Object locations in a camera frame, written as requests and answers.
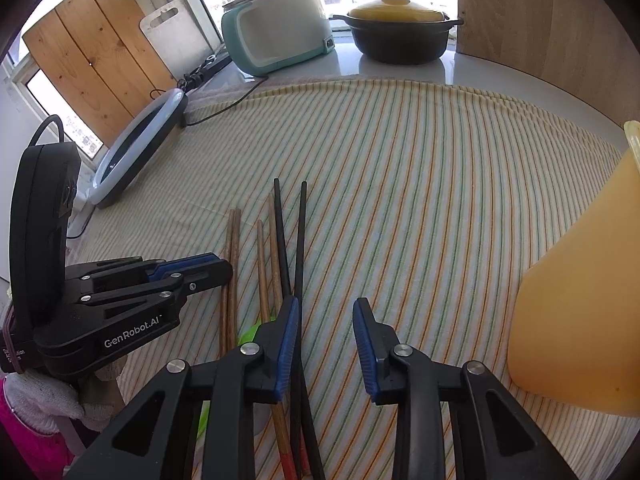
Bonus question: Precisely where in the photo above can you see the black chopstick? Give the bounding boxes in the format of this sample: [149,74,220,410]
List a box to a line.
[273,178,327,480]
[290,181,308,480]

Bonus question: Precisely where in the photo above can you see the wooden plank board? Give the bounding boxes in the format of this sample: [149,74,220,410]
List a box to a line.
[22,0,182,149]

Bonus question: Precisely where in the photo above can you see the plain brown wooden chopstick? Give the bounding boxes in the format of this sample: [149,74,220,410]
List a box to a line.
[219,208,236,360]

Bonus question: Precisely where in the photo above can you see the yellow pot lid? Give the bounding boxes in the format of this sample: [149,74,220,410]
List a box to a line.
[347,0,449,24]

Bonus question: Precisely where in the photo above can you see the black power cable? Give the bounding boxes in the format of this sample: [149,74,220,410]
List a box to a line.
[150,75,269,129]

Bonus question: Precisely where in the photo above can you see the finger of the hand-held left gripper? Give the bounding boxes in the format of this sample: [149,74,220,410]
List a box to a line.
[65,255,222,283]
[75,260,234,311]

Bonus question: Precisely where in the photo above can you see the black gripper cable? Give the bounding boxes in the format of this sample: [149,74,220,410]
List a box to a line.
[29,114,67,150]

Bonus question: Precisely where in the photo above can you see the light wooden panel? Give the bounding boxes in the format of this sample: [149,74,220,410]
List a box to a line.
[455,0,640,134]

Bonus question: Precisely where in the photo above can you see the black power strip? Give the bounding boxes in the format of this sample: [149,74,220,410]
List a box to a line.
[179,52,234,92]

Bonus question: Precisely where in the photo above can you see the pink clothing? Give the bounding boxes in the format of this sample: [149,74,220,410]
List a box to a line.
[0,377,77,480]

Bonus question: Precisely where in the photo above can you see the person's left hand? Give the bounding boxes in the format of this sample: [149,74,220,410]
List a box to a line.
[4,360,126,432]

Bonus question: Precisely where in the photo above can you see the white cutting board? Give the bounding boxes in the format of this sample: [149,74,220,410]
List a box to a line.
[139,1,224,84]

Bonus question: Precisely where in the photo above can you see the green plastic spoon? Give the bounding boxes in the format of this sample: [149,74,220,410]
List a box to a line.
[197,312,276,441]

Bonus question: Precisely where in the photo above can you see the teal and white toaster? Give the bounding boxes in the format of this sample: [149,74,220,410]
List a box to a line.
[221,0,335,77]

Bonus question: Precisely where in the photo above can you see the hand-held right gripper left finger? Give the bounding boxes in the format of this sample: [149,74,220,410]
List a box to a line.
[65,296,301,480]

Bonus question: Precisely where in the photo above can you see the ring light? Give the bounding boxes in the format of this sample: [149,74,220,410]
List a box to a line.
[91,87,190,210]

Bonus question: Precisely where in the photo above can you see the striped table cloth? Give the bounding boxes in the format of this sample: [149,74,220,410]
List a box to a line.
[65,77,632,480]

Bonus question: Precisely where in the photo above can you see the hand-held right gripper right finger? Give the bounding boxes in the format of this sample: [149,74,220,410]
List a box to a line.
[352,297,576,480]

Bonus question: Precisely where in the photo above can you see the black cooking pot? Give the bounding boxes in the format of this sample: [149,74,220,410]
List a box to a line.
[330,12,465,65]

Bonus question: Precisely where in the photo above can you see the yellow plastic container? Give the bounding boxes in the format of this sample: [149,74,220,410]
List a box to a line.
[507,120,640,417]

